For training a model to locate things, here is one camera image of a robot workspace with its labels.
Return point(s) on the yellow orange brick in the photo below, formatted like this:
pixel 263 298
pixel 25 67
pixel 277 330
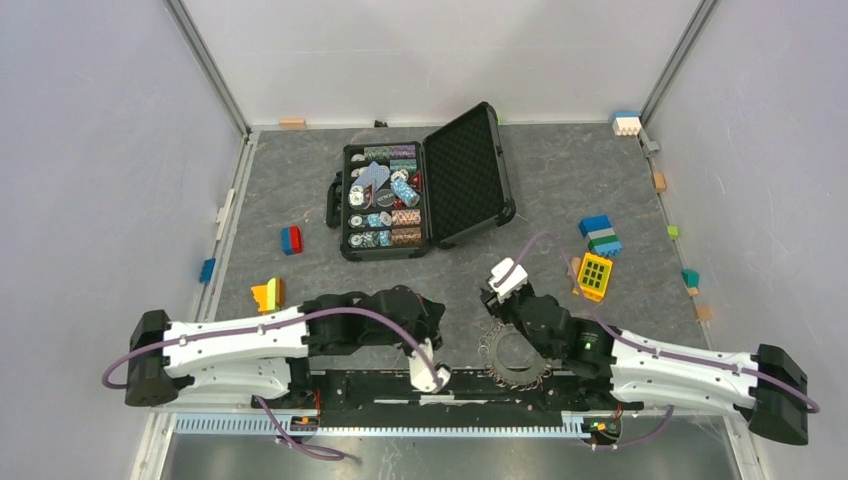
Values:
pixel 269 297

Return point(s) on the tan wooden block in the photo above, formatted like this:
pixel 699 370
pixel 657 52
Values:
pixel 292 123

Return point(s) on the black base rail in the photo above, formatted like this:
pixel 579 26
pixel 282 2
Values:
pixel 374 398

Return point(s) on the black dealer button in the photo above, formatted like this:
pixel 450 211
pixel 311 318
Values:
pixel 384 198

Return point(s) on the teal brick right edge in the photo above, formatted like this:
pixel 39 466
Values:
pixel 690 277

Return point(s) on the wooden cylinder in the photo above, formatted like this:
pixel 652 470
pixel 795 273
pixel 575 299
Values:
pixel 575 264

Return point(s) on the tan block right edge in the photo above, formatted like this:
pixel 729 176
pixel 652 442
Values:
pixel 703 313

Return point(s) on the red blue brick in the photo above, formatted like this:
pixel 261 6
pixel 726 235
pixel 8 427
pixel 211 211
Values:
pixel 291 240

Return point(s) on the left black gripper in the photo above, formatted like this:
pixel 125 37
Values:
pixel 430 322

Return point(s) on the black poker chip case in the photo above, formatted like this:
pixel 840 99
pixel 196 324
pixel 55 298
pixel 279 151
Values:
pixel 449 187

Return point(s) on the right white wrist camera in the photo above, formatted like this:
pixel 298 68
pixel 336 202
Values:
pixel 506 278

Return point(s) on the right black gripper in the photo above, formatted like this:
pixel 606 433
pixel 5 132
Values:
pixel 496 308

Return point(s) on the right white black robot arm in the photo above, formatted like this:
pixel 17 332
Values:
pixel 766 389

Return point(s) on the blue brick on left rail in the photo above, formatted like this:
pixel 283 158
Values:
pixel 207 270

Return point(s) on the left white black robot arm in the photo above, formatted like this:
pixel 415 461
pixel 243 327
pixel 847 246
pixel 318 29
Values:
pixel 267 355

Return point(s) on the white blue corner brick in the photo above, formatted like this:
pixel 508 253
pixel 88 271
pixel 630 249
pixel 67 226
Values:
pixel 626 123

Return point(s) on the blue green brick stack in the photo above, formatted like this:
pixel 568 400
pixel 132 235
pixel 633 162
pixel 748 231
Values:
pixel 600 235

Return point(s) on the orange block right edge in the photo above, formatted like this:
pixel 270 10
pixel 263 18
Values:
pixel 659 182

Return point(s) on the yellow window brick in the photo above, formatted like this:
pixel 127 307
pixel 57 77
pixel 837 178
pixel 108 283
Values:
pixel 593 277

